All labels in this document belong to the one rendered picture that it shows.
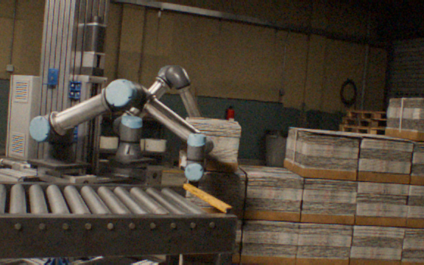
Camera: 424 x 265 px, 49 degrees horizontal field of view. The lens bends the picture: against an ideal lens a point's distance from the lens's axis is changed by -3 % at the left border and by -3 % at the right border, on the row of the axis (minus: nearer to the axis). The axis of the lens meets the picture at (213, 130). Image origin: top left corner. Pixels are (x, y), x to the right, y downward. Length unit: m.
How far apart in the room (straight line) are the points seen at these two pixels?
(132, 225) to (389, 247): 1.60
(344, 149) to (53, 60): 1.60
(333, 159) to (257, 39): 7.56
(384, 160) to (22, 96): 1.98
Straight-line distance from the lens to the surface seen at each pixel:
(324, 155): 2.47
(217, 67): 9.49
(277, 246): 2.50
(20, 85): 2.83
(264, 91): 9.94
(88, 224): 1.44
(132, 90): 2.04
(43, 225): 1.43
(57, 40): 2.68
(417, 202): 2.72
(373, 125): 8.70
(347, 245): 2.60
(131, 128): 2.69
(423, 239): 2.78
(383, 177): 2.60
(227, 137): 2.34
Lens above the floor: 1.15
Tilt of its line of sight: 3 degrees down
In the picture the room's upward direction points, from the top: 5 degrees clockwise
